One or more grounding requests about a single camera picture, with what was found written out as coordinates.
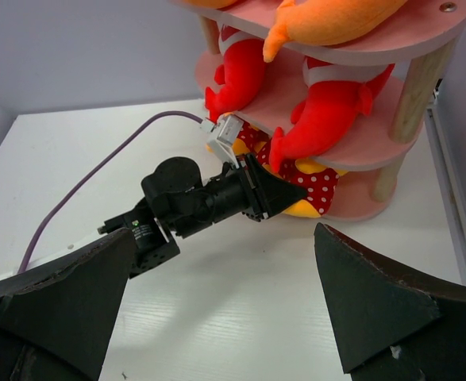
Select aluminium rail frame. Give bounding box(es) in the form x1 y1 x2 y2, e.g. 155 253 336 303
424 79 466 285

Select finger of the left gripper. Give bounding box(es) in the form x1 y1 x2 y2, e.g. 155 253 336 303
246 153 306 217

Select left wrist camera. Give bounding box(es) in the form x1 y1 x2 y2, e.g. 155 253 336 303
207 114 244 168

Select orange shark plush facing camera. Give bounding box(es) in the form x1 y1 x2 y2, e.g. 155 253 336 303
184 0 239 10

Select red shark plush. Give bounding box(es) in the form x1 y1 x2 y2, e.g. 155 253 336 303
204 24 267 121
269 56 395 172

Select red shark plush front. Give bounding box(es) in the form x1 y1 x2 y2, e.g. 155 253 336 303
269 56 395 172

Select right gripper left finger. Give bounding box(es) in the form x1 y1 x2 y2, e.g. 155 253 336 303
0 229 136 380

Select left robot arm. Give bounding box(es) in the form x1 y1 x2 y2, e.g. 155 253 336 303
0 154 306 297

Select yellow plush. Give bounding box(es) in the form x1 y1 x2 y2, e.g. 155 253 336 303
207 119 242 157
279 158 348 218
233 121 271 167

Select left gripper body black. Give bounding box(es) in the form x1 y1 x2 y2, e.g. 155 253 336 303
204 156 267 222

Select orange shark plush back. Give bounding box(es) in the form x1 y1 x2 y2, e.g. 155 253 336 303
263 0 406 63

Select pink three-tier shelf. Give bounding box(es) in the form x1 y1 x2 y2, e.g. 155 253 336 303
182 1 466 221

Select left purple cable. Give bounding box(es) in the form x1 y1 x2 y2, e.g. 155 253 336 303
17 110 206 275

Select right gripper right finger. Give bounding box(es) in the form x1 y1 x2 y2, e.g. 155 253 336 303
314 223 466 380

